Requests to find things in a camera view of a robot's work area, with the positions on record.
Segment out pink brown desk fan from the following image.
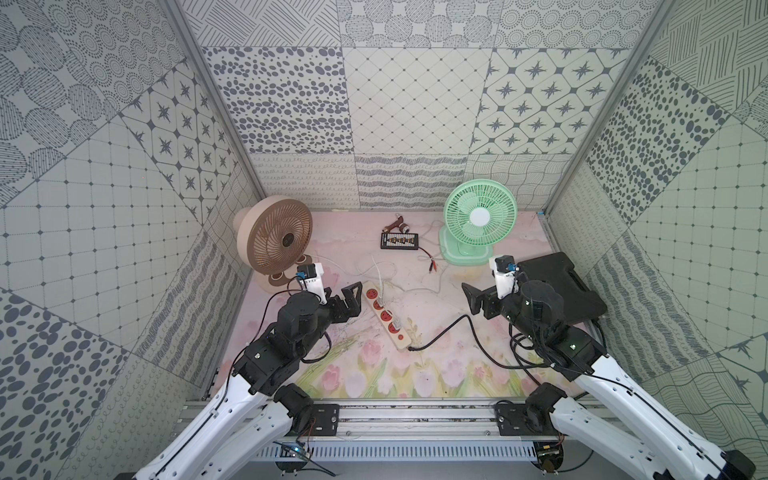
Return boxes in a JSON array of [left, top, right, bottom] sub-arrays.
[[232, 195, 314, 293]]

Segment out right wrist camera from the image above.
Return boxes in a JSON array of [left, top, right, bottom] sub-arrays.
[[489, 255, 518, 300]]

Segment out red black banana leads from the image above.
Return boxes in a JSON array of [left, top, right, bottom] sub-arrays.
[[418, 246, 438, 273]]

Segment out black charging board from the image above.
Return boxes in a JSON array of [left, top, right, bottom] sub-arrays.
[[380, 232, 420, 250]]

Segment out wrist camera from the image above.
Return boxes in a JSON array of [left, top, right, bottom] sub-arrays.
[[489, 255, 518, 300], [297, 263, 327, 305]]

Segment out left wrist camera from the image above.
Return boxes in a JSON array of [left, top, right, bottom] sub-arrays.
[[297, 263, 327, 305]]

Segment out black plastic case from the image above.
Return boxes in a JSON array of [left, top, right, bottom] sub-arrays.
[[519, 252, 607, 325]]

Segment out black power strip cable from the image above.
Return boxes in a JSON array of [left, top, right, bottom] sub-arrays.
[[407, 313, 562, 391]]

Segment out cream red power strip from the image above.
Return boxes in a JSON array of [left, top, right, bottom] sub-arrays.
[[362, 281, 412, 350]]

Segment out left green circuit board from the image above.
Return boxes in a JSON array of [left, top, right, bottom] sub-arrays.
[[275, 442, 309, 474]]

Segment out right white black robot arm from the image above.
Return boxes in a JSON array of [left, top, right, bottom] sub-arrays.
[[462, 280, 756, 479]]

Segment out green desk fan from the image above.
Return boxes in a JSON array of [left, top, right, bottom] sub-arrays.
[[439, 179, 518, 266]]

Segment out white pink fan cable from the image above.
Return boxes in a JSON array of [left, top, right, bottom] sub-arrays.
[[314, 254, 385, 301]]

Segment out aluminium mounting rail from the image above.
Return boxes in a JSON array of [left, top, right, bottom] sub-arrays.
[[173, 397, 661, 442]]

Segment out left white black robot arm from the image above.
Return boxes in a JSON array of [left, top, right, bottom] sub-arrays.
[[133, 283, 364, 479]]

